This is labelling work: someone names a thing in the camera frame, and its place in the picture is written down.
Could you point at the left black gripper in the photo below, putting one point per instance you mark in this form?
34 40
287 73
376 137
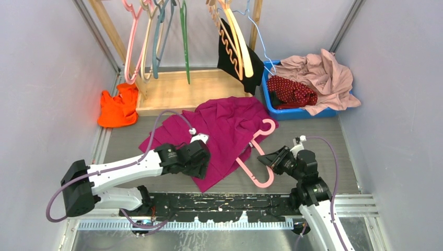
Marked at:
199 172

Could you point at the wooden hanger rack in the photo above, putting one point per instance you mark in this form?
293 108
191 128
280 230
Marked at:
170 90

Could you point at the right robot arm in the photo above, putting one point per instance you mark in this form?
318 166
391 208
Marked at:
312 197

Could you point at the pink plastic hanger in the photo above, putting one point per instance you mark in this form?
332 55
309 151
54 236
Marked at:
130 76

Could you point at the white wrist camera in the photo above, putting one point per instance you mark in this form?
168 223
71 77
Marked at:
200 137
298 144

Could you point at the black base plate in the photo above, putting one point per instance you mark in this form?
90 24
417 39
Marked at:
217 207

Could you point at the green hanger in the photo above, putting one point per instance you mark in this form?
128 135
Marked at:
183 19

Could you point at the pink garment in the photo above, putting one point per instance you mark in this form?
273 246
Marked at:
313 83

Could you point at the orange garment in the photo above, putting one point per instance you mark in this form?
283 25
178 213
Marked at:
120 110

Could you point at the teal blue hanger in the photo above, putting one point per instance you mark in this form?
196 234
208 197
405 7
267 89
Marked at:
159 38

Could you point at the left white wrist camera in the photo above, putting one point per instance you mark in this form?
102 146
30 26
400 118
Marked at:
200 137

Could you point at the light blue hanger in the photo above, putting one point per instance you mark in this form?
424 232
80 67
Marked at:
253 14

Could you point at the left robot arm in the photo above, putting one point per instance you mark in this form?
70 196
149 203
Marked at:
96 186

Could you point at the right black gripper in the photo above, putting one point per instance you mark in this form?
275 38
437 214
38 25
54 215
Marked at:
276 158

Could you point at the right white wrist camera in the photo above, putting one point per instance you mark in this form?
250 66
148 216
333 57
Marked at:
298 144

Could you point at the cream hanger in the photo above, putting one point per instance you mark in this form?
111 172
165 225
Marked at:
152 8

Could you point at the magenta skirt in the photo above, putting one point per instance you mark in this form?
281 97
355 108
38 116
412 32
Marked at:
230 124

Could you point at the light wooden hanger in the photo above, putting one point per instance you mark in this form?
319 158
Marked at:
241 47

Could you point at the red dotted garment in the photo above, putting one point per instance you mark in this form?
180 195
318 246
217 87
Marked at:
287 94

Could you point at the aluminium rail frame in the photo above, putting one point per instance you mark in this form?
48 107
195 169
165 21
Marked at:
347 206

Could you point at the blue plastic bin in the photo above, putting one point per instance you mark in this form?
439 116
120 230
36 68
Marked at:
287 112

